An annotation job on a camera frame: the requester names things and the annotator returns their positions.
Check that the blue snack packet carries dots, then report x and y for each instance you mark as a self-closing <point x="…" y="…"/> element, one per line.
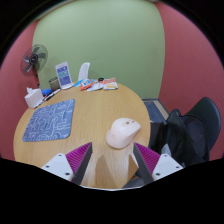
<point x="79" y="82"/>

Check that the blue and white sign stand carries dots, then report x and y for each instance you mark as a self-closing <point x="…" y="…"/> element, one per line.
<point x="64" y="75"/>

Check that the orange and white snack packet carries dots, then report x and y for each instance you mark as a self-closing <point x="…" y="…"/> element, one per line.
<point x="110" y="84"/>

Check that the red snack packet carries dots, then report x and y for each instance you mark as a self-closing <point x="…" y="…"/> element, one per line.
<point x="86" y="85"/>

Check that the black backpack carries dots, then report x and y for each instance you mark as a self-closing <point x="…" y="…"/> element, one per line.
<point x="180" y="140"/>

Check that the black standing fan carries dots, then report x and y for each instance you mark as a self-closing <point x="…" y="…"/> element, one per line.
<point x="33" y="59"/>

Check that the black office chair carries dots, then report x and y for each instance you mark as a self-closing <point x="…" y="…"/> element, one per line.
<point x="208" y="113"/>

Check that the blue whiteboard eraser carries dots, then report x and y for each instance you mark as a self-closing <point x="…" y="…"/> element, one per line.
<point x="46" y="92"/>

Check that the red-capped whiteboard marker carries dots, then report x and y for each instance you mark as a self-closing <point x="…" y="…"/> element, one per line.
<point x="55" y="92"/>
<point x="40" y="103"/>

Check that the cream computer mouse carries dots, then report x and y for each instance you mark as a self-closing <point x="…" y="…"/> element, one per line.
<point x="121" y="133"/>

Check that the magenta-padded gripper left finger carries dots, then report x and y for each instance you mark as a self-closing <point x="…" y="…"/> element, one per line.
<point x="60" y="165"/>

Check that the white plastic chair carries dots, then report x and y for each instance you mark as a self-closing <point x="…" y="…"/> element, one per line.
<point x="83" y="71"/>

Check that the small black round object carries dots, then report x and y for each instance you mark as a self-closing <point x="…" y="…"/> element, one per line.
<point x="101" y="79"/>

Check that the black-capped whiteboard marker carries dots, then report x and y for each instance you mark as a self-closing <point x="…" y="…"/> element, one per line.
<point x="50" y="97"/>

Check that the blue patterned mouse pad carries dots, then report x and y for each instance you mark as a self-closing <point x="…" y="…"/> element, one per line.
<point x="50" y="120"/>

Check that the white tissue box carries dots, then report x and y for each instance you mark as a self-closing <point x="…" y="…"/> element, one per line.
<point x="33" y="98"/>

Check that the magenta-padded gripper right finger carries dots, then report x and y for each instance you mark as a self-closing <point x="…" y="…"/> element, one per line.
<point x="165" y="165"/>

